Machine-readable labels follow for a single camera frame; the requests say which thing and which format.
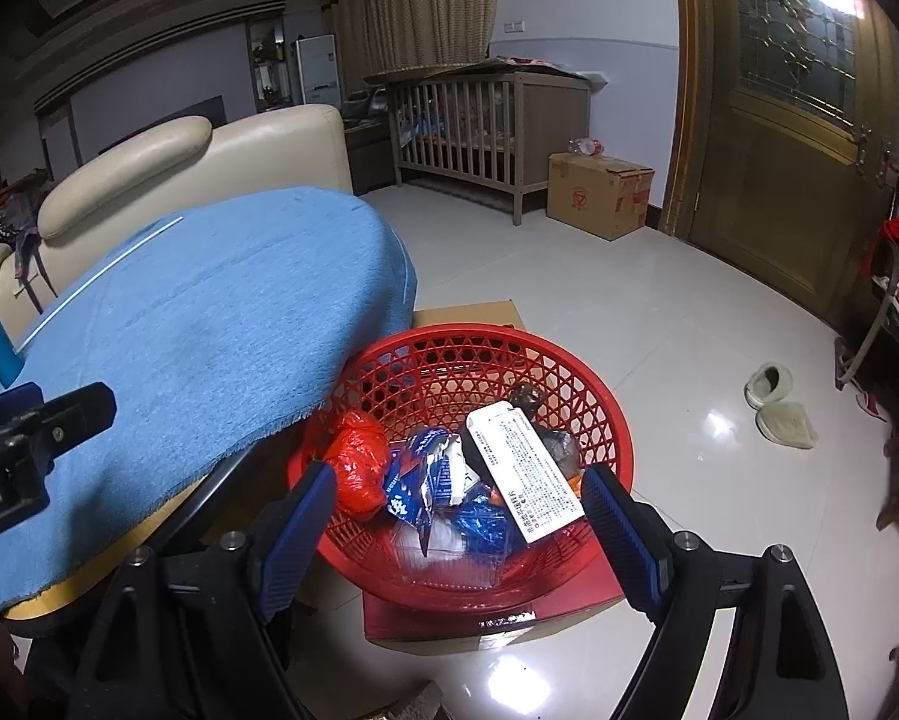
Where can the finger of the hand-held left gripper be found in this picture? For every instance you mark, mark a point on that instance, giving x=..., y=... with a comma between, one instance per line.
x=3, y=409
x=74, y=420

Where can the clear plastic bottle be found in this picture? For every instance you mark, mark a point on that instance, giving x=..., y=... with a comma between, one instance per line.
x=584, y=145

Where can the brown cardboard box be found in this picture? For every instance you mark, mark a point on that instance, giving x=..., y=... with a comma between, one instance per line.
x=592, y=199

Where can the black table leg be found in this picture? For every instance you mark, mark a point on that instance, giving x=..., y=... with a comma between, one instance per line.
x=209, y=487

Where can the blue table cloth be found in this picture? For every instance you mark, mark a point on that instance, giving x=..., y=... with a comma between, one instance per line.
x=194, y=315

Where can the white standing air conditioner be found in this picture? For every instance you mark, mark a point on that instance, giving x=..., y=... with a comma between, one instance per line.
x=318, y=67

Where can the display shelf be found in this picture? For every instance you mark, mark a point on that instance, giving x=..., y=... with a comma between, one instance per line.
x=269, y=64

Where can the beige curtain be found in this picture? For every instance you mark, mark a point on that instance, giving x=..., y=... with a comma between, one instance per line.
x=419, y=0

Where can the thin white rod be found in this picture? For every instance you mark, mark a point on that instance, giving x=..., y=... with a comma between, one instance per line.
x=119, y=253

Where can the blue plastic bag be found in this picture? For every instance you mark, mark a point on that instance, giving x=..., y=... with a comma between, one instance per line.
x=487, y=525

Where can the wooden crib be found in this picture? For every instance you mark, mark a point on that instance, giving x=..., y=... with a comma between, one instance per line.
x=554, y=127

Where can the red plastic basket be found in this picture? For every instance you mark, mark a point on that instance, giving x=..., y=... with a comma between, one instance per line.
x=449, y=349

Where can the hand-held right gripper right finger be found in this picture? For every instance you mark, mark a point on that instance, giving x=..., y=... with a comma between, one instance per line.
x=622, y=540

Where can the white box with red label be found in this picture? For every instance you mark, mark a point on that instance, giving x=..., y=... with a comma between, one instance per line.
x=517, y=465

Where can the dark patterned cloth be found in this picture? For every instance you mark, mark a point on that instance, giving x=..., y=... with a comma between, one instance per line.
x=7, y=221

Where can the dark wall television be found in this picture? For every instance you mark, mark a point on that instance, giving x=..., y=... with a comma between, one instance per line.
x=172, y=114

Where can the black plastic bag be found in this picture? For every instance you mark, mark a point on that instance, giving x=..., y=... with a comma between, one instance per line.
x=562, y=450

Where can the dark low cabinet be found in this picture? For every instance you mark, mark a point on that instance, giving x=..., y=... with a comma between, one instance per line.
x=371, y=142

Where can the brown wooden door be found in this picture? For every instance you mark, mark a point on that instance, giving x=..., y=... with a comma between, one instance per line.
x=779, y=187

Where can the grey metal rack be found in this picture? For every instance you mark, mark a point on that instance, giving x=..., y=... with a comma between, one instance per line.
x=866, y=330

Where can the blue printed snack packet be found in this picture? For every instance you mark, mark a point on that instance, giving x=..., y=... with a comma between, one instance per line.
x=419, y=472

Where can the flat cardboard box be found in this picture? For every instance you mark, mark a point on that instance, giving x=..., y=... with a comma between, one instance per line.
x=464, y=315

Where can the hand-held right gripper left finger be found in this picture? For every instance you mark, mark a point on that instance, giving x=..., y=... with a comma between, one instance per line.
x=299, y=532

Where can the cream leather sofa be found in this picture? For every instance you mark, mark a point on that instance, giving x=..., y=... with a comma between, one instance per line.
x=284, y=150

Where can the clear plastic wrapper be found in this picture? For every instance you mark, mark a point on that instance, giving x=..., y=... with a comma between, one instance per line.
x=449, y=566

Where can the red plastic bag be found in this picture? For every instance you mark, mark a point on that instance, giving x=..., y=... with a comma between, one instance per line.
x=356, y=465

